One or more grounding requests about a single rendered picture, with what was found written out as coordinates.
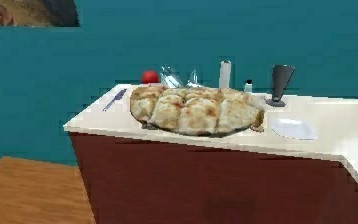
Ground browned bread loaf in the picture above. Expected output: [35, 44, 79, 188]
[129, 85, 266, 137]

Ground clear drinking glass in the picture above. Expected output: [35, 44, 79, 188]
[186, 68, 204, 89]

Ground red apple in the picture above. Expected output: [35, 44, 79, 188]
[140, 70, 160, 85]

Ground white paper towel roll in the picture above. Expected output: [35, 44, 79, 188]
[218, 59, 232, 90]

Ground blue-grey knife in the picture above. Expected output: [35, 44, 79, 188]
[102, 88, 128, 112]

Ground small salt shaker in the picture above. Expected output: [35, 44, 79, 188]
[243, 79, 254, 94]

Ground dark red kitchen counter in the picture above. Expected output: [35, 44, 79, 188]
[63, 83, 358, 224]

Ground dark grey cone-shaped vase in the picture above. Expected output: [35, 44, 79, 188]
[265, 64, 296, 108]

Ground white square plate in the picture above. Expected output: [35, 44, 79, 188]
[270, 117, 319, 141]

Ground brown landscape wall picture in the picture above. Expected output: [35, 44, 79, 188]
[0, 0, 81, 28]

